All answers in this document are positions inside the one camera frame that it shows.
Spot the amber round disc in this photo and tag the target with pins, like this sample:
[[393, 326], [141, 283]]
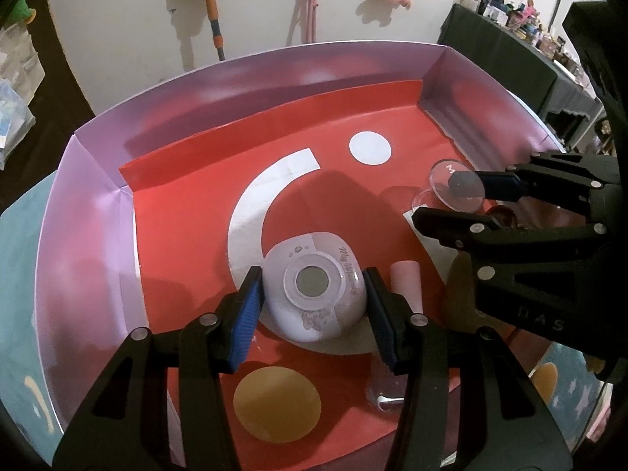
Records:
[[276, 405]]

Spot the pale pink round case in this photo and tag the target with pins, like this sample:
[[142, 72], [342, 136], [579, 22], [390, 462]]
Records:
[[294, 314]]

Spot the purple cardboard box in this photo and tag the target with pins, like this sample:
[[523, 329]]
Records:
[[98, 235]]

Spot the mop with orange grip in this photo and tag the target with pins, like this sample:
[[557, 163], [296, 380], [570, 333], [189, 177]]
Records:
[[216, 19]]

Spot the dark brown door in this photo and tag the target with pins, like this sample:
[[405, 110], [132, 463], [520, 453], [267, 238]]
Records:
[[64, 122]]

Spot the table with dark cloth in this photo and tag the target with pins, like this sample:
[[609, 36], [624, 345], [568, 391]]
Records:
[[495, 59]]

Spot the clear plastic bag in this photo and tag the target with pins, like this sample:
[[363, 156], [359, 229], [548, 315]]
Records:
[[12, 122]]

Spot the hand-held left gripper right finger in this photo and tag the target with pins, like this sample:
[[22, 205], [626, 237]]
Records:
[[382, 324]]

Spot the purple nail polish bottle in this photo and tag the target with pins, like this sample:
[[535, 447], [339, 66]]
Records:
[[406, 284]]

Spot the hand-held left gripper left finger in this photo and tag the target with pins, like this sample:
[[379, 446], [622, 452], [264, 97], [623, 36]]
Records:
[[245, 319]]

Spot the beige hanging organizer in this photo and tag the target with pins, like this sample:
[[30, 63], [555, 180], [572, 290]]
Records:
[[19, 59]]

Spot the clear glass cup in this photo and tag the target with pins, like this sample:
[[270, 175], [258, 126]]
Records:
[[444, 176]]

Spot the teal star moon blanket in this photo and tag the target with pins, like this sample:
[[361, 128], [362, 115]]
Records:
[[19, 279]]

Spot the green plush toy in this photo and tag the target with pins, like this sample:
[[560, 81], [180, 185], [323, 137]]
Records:
[[19, 10]]

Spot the red paper liner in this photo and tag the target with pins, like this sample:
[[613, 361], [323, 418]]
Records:
[[196, 181]]

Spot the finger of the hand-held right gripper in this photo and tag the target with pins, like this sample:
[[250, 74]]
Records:
[[500, 185], [456, 230]]

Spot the row of small bottles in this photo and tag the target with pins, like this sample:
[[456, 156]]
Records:
[[520, 14]]

